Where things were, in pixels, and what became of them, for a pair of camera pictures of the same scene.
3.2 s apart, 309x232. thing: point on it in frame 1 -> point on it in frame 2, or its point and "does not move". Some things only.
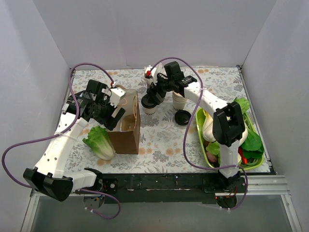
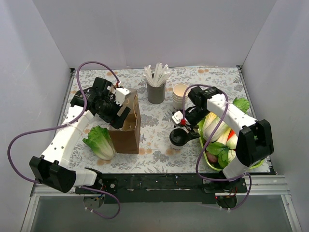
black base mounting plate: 163,188 does not move
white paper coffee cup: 149,111 -> 176,147
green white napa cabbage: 205,123 does not move
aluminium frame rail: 255,185 does not move
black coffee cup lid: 145,103 -> 178,137
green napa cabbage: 98,140 does not move
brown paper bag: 125,135 does not move
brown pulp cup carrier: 128,122 does not move
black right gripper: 152,95 -> 190,128
